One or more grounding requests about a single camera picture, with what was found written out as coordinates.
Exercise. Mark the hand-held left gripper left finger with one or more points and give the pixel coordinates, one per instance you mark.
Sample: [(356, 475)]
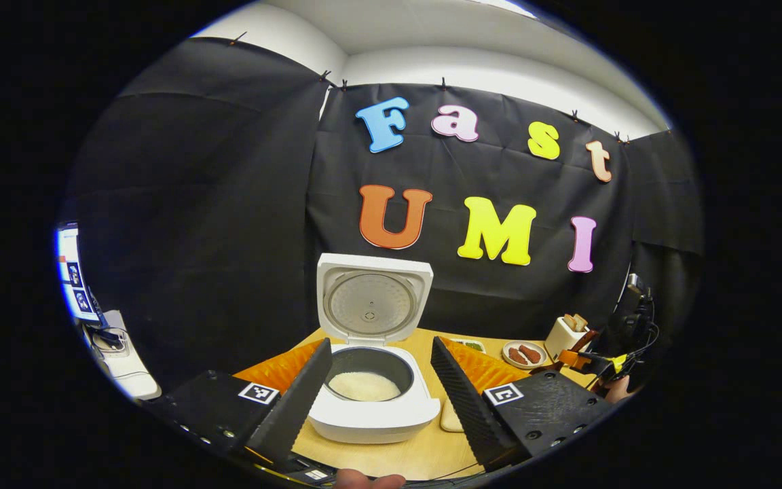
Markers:
[(289, 407)]

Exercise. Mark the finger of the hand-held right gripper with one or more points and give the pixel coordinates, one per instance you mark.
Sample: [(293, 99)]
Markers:
[(575, 358)]

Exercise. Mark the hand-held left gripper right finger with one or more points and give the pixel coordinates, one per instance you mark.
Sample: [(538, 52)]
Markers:
[(469, 407)]

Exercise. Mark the brown wooden spoon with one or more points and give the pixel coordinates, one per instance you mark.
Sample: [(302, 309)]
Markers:
[(588, 337)]

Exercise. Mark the white rice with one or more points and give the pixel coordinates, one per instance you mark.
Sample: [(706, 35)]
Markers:
[(364, 387)]

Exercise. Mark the white rice cooker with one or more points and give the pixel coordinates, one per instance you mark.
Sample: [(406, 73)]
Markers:
[(370, 424)]

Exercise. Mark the clear plastic container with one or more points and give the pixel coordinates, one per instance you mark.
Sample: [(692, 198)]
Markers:
[(451, 418)]

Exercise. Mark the white toaster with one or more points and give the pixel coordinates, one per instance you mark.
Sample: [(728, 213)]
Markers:
[(559, 343)]

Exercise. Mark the toast bread slice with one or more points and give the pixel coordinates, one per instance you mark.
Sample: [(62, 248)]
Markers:
[(580, 321), (569, 323)]

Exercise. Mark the brown meat piece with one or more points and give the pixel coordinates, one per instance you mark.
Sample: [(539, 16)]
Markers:
[(517, 356), (531, 353)]

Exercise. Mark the green beans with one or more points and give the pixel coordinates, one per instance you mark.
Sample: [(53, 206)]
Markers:
[(474, 346)]

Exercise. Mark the round white plate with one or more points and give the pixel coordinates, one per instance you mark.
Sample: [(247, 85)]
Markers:
[(508, 358)]

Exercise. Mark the white two-compartment dish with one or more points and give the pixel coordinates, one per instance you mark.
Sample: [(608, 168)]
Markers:
[(472, 339)]

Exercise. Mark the white side desk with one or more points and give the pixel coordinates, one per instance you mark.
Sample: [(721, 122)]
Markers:
[(133, 380)]

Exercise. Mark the black backdrop cloth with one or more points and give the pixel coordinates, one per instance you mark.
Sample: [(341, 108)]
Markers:
[(228, 204)]

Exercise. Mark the computer monitor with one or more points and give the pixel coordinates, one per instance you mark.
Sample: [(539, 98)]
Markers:
[(79, 272)]

